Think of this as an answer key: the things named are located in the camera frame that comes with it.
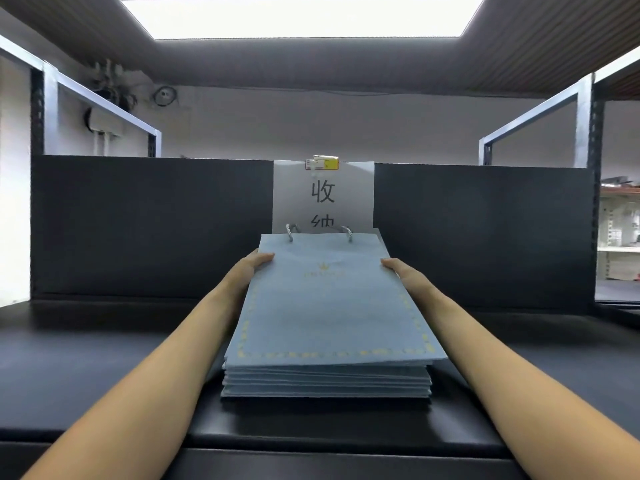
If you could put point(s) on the person's left hand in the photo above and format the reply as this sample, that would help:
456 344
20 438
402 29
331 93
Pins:
245 277

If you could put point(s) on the stack of finished blue bags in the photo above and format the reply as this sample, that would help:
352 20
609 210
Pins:
330 380

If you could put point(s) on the black metal shelf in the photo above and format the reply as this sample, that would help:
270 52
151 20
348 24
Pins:
120 235

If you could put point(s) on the yellow clip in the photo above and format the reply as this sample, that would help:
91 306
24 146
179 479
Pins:
322 162

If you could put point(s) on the round wall gauge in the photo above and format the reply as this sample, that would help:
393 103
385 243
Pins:
164 96

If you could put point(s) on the person's left forearm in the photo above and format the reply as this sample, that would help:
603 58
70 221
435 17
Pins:
140 395

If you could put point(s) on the person's right forearm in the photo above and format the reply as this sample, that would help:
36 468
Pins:
530 395

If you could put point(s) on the ceiling light panel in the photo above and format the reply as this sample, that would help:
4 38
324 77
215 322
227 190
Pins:
300 17

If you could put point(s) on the person's right hand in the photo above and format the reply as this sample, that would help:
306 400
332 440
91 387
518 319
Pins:
410 283

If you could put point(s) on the white wall junction box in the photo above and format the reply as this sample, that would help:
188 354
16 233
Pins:
105 123

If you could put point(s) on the white paper sign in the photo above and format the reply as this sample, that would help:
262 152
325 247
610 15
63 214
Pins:
355 195

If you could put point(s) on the grey metal frame rail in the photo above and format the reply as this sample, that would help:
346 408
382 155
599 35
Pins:
585 115
100 100

